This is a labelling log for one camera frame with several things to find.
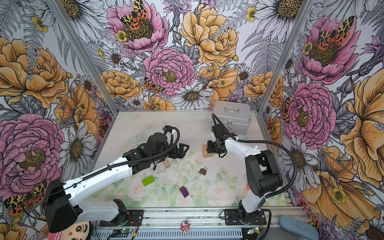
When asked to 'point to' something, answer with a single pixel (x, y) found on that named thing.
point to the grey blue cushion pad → (301, 229)
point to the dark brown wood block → (203, 171)
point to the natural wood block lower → (166, 163)
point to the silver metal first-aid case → (237, 116)
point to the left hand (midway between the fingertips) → (180, 150)
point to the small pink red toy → (185, 226)
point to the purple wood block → (183, 190)
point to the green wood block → (148, 180)
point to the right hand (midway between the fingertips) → (210, 153)
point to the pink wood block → (205, 154)
